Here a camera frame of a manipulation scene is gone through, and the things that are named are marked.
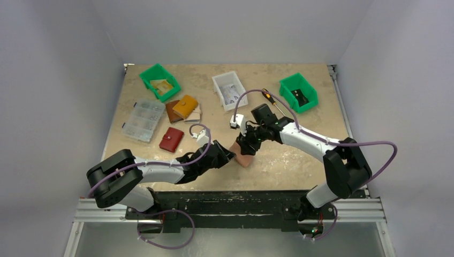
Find pink card holder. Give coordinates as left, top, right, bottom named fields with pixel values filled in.
left=229, top=142, right=254, bottom=168

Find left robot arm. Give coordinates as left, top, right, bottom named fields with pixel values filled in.
left=86, top=140, right=236, bottom=219

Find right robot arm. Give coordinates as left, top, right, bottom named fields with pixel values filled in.
left=230, top=104, right=372, bottom=221

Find red card holder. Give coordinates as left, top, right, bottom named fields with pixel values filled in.
left=159, top=127, right=184, bottom=153

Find beige card holder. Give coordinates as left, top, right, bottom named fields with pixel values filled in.
left=184, top=104, right=202, bottom=124

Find cards in white bin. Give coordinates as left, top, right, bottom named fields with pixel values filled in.
left=220, top=84, right=240, bottom=105

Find brown card holder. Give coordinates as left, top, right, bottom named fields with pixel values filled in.
left=165, top=100, right=183, bottom=124

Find yellow card holder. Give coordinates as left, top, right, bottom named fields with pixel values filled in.
left=172, top=95, right=199, bottom=119

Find cards in green bin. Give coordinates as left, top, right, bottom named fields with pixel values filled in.
left=149, top=79, right=173, bottom=96

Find yellow black screwdriver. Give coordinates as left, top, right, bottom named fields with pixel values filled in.
left=262, top=88, right=285, bottom=116

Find black item in bin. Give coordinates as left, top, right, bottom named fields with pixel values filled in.
left=291, top=89, right=309, bottom=107

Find right green bin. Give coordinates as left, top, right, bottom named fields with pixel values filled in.
left=279, top=73, right=319, bottom=114

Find green bin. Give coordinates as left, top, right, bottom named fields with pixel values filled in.
left=139, top=64, right=181, bottom=102
left=279, top=73, right=319, bottom=114

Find white bin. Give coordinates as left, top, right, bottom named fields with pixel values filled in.
left=212, top=71, right=248, bottom=111

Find clear compartment organizer box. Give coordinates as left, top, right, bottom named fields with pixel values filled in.
left=122, top=99, right=165, bottom=143

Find left green bin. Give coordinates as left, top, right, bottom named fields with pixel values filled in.
left=139, top=64, right=181, bottom=102

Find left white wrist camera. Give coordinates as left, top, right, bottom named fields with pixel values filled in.
left=191, top=128, right=211, bottom=147

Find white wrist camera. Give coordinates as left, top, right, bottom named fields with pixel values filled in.
left=191, top=128, right=211, bottom=147
left=229, top=114, right=246, bottom=136

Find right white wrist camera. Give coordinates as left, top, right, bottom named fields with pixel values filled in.
left=229, top=114, right=246, bottom=136

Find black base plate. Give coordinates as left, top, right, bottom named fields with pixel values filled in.
left=125, top=190, right=335, bottom=233

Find aluminium frame rail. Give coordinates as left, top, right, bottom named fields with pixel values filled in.
left=73, top=199, right=386, bottom=223

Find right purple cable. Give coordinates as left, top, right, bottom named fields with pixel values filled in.
left=232, top=88, right=398, bottom=243

